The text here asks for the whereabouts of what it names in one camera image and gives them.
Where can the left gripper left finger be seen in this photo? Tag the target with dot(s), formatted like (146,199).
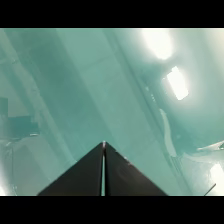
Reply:
(85,176)

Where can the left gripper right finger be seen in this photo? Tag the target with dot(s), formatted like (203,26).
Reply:
(128,178)

